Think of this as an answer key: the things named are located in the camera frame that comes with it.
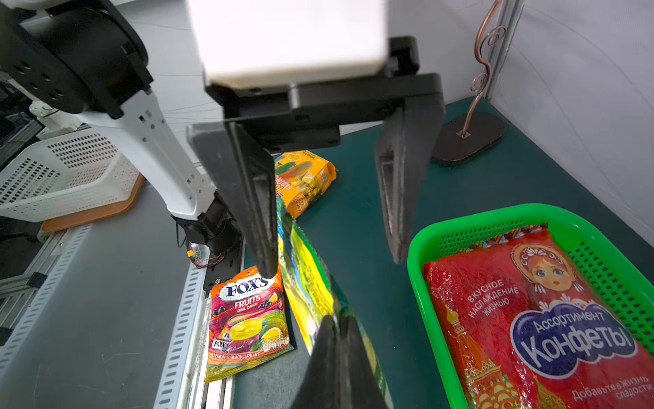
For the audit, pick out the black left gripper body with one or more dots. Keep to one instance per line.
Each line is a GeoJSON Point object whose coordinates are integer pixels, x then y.
{"type": "Point", "coordinates": [308, 116]}

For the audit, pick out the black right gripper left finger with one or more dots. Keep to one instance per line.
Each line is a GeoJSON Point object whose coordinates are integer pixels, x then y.
{"type": "Point", "coordinates": [319, 387]}

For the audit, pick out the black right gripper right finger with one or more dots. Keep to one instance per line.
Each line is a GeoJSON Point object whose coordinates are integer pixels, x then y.
{"type": "Point", "coordinates": [356, 384]}

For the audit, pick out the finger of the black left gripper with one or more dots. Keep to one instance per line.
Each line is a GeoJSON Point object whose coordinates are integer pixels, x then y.
{"type": "Point", "coordinates": [243, 174]}
{"type": "Point", "coordinates": [402, 155]}

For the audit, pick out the yellow candy bag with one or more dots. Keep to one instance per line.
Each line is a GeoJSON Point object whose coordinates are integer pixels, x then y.
{"type": "Point", "coordinates": [301, 178]}

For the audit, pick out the green Fox's candy bag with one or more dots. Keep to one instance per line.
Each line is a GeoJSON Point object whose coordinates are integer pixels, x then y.
{"type": "Point", "coordinates": [313, 293]}

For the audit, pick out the orange Fox's candy bag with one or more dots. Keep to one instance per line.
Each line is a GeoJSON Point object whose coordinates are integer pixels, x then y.
{"type": "Point", "coordinates": [248, 325]}

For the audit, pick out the red candy bag with buildings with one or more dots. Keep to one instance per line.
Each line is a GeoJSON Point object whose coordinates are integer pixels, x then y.
{"type": "Point", "coordinates": [525, 329]}

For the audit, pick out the green plastic basket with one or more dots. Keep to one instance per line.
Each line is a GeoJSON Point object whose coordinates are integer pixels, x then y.
{"type": "Point", "coordinates": [615, 279]}

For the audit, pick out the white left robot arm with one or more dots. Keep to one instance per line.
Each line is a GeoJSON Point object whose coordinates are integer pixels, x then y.
{"type": "Point", "coordinates": [84, 58]}

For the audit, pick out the white perforated plastic crate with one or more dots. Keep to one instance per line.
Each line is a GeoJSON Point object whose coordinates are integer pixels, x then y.
{"type": "Point", "coordinates": [64, 175]}

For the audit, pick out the copper wire stand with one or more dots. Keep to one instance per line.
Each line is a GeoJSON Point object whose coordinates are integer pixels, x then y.
{"type": "Point", "coordinates": [474, 132]}

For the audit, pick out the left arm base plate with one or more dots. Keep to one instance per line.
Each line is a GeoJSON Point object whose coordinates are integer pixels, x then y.
{"type": "Point", "coordinates": [219, 272]}

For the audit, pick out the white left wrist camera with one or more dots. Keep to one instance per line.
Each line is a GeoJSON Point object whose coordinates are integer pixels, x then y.
{"type": "Point", "coordinates": [260, 44]}

